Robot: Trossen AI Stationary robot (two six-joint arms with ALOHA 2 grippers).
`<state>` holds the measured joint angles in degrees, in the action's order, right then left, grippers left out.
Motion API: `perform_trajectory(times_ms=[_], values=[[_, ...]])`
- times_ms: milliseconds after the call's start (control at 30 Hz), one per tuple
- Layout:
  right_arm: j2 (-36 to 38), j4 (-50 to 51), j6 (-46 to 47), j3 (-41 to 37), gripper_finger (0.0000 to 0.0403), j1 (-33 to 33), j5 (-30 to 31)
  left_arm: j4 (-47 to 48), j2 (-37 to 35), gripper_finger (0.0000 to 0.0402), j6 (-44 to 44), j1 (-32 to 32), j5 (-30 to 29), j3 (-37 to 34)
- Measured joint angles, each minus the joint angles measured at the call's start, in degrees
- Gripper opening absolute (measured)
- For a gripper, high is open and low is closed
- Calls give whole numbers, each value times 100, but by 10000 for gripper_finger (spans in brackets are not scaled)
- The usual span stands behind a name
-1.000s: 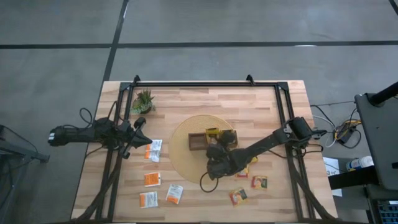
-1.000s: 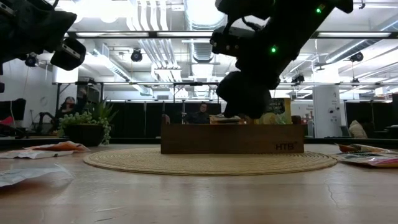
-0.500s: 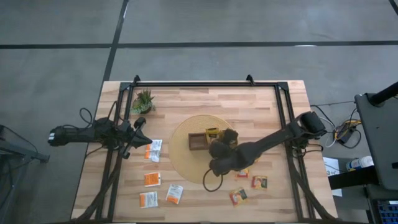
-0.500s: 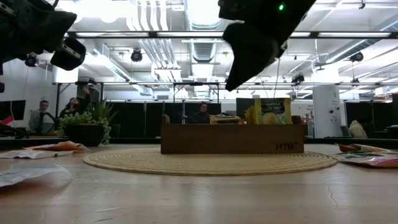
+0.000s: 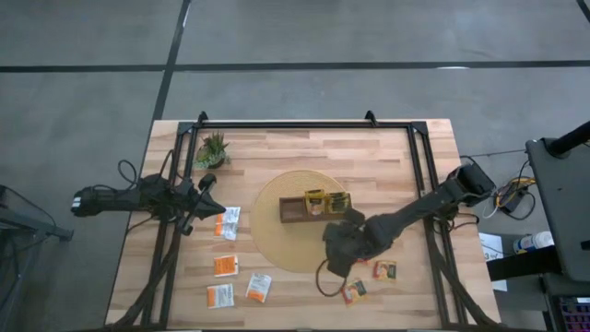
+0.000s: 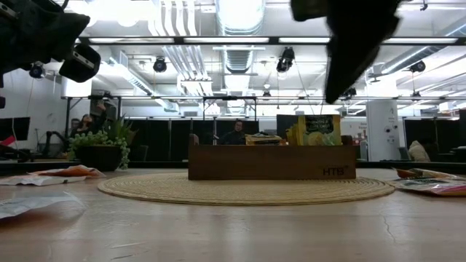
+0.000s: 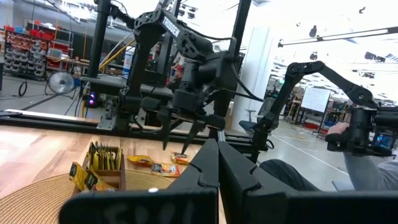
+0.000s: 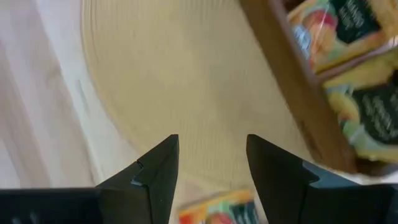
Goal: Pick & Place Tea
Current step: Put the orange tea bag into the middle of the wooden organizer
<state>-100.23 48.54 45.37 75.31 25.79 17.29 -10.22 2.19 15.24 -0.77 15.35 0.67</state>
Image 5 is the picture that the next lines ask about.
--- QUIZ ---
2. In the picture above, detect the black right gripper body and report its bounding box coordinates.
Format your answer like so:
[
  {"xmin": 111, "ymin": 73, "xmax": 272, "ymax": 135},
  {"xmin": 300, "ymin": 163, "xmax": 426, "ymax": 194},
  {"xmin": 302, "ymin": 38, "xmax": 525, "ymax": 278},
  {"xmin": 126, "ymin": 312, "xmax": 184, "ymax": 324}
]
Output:
[{"xmin": 321, "ymin": 219, "xmax": 386, "ymax": 279}]

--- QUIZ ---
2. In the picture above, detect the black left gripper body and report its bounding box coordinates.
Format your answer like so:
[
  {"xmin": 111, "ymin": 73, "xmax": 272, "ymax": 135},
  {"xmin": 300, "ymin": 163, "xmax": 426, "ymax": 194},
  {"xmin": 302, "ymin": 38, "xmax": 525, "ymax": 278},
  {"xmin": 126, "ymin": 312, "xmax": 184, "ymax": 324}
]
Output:
[{"xmin": 171, "ymin": 178, "xmax": 202, "ymax": 237}]

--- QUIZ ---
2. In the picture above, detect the orange and white tea packet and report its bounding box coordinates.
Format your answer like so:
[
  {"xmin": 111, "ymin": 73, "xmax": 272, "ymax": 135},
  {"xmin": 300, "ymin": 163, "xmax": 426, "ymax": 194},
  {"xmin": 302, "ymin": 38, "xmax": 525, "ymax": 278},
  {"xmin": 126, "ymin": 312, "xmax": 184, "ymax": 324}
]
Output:
[
  {"xmin": 244, "ymin": 272, "xmax": 274, "ymax": 304},
  {"xmin": 215, "ymin": 206, "xmax": 242, "ymax": 226},
  {"xmin": 213, "ymin": 222, "xmax": 240, "ymax": 242},
  {"xmin": 213, "ymin": 254, "xmax": 240, "ymax": 279},
  {"xmin": 206, "ymin": 282, "xmax": 236, "ymax": 310}
]

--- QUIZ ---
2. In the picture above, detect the dark wooden tea box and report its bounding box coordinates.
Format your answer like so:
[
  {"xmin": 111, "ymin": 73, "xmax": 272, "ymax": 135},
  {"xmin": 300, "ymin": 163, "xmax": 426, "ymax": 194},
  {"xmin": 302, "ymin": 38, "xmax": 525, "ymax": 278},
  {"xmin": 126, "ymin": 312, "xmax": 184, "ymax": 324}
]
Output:
[{"xmin": 278, "ymin": 196, "xmax": 354, "ymax": 225}]

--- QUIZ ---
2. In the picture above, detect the potted green succulent plant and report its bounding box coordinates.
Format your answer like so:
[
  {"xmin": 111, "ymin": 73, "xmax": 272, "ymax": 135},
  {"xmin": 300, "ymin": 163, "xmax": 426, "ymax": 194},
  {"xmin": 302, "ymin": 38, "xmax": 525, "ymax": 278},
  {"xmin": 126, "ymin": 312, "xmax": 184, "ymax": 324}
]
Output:
[{"xmin": 192, "ymin": 131, "xmax": 231, "ymax": 170}]

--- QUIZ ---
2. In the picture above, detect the round woven beige placemat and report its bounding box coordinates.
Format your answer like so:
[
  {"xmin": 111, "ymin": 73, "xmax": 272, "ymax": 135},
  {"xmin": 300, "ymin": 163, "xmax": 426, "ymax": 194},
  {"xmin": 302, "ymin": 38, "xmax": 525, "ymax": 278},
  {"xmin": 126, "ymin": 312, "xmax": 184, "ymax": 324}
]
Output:
[{"xmin": 250, "ymin": 169, "xmax": 357, "ymax": 274}]

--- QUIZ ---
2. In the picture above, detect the white paper sheet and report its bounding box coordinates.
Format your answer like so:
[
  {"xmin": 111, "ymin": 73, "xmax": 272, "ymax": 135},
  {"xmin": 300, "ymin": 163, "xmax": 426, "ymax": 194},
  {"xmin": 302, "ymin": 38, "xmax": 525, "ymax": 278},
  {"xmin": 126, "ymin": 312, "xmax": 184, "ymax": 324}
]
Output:
[{"xmin": 478, "ymin": 231, "xmax": 509, "ymax": 293}]

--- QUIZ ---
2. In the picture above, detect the grey metal stand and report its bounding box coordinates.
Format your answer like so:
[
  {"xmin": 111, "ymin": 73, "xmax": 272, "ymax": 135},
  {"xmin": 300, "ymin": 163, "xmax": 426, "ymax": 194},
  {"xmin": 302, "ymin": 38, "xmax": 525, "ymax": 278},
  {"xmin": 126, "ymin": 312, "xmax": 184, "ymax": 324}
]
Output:
[{"xmin": 0, "ymin": 184, "xmax": 75, "ymax": 332}]

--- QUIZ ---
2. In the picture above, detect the black slanted bar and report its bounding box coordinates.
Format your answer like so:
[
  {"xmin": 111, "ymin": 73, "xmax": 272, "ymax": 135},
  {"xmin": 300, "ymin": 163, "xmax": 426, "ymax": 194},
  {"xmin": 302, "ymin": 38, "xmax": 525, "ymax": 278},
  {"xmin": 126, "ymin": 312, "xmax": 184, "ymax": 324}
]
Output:
[{"xmin": 486, "ymin": 245, "xmax": 561, "ymax": 282}]

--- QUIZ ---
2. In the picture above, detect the white plastic bottle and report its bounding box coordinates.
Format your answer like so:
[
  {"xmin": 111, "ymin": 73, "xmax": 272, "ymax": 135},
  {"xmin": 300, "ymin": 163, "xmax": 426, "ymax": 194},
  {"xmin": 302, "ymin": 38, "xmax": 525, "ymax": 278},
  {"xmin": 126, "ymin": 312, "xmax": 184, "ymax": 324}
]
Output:
[{"xmin": 512, "ymin": 230, "xmax": 556, "ymax": 255}]

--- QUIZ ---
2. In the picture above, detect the grey equipment cart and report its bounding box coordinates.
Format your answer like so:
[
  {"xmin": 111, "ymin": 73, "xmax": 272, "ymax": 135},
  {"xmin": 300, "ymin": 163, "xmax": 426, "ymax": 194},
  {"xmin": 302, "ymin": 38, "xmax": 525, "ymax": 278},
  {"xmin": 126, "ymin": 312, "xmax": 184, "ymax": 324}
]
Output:
[{"xmin": 525, "ymin": 136, "xmax": 590, "ymax": 283}]

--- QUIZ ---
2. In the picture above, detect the keyboard with coloured keys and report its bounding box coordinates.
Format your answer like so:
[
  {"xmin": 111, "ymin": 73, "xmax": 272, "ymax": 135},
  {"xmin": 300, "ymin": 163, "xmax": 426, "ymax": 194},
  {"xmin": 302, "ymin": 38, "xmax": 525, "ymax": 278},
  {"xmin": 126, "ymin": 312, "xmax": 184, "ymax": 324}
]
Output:
[{"xmin": 555, "ymin": 294, "xmax": 590, "ymax": 332}]

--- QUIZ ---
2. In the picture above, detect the black pole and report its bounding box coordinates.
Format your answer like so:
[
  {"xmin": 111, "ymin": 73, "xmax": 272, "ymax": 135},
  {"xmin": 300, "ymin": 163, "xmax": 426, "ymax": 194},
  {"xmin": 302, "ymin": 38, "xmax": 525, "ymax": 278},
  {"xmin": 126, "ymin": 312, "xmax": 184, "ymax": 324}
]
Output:
[{"xmin": 546, "ymin": 120, "xmax": 590, "ymax": 158}]

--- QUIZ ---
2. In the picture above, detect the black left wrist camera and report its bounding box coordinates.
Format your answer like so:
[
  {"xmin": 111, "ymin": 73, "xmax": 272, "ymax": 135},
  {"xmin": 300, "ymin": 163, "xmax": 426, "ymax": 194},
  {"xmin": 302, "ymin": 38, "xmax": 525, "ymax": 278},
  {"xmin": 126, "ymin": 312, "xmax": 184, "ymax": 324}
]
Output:
[{"xmin": 197, "ymin": 172, "xmax": 218, "ymax": 193}]

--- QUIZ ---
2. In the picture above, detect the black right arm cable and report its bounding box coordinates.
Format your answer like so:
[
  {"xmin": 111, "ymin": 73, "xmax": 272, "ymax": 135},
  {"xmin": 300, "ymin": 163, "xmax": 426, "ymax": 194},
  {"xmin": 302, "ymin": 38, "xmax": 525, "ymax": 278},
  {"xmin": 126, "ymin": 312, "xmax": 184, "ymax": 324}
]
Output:
[{"xmin": 314, "ymin": 257, "xmax": 348, "ymax": 298}]

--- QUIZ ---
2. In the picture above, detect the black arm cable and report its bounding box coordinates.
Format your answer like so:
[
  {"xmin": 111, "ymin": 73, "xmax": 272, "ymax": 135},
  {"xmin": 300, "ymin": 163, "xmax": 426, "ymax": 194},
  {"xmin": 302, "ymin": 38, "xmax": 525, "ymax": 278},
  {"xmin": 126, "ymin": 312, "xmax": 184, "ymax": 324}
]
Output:
[
  {"xmin": 116, "ymin": 148, "xmax": 174, "ymax": 188},
  {"xmin": 314, "ymin": 257, "xmax": 348, "ymax": 298}
]

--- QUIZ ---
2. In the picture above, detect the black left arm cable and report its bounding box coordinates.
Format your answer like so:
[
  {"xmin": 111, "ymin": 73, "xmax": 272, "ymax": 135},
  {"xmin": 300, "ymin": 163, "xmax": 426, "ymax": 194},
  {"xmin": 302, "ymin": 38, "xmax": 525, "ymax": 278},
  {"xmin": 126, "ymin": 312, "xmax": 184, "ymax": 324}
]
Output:
[{"xmin": 116, "ymin": 148, "xmax": 174, "ymax": 188}]

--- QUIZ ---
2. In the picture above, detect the black aluminium rig frame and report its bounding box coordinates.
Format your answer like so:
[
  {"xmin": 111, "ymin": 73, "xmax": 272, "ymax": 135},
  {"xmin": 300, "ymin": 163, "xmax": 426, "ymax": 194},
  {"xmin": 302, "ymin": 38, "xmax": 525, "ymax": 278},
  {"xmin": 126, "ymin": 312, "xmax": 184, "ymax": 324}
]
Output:
[{"xmin": 108, "ymin": 109, "xmax": 503, "ymax": 332}]

